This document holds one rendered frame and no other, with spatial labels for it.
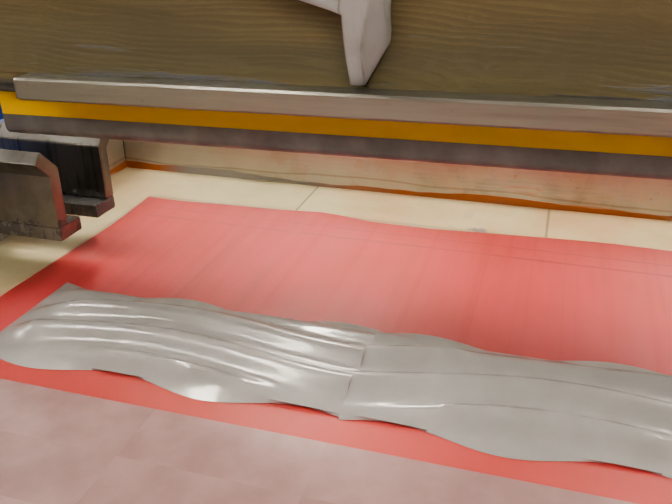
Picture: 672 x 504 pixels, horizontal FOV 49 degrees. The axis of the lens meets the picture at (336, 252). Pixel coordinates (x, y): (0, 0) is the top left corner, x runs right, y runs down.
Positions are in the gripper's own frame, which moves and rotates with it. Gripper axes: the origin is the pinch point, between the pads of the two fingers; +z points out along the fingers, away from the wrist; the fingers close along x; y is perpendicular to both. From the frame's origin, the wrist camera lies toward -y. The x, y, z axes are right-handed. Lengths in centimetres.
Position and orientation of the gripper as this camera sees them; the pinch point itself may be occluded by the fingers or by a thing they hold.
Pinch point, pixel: (388, 44)
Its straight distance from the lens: 32.7
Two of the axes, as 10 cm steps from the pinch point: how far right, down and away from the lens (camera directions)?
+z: 0.0, 9.0, 4.3
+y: -9.6, -1.2, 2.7
